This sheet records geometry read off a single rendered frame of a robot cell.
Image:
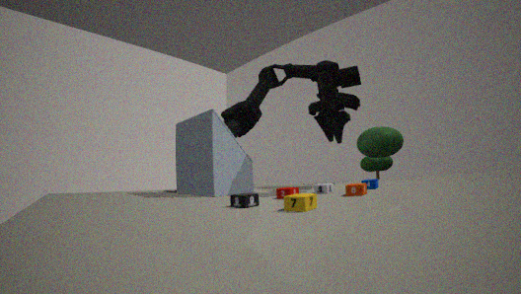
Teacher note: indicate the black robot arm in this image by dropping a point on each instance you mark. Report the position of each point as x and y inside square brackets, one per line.
[243, 116]

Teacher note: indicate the yellow block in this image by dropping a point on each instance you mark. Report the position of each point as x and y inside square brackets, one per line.
[300, 202]

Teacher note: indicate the red block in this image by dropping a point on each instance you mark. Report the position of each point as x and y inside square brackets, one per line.
[284, 191]

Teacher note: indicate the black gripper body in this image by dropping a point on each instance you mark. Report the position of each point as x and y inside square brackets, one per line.
[325, 105]

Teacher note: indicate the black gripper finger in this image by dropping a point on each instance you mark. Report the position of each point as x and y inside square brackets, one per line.
[338, 129]
[325, 121]

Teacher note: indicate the blue block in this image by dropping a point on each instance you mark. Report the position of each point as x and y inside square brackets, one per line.
[373, 183]

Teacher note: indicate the orange block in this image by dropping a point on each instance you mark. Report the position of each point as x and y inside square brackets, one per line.
[355, 189]

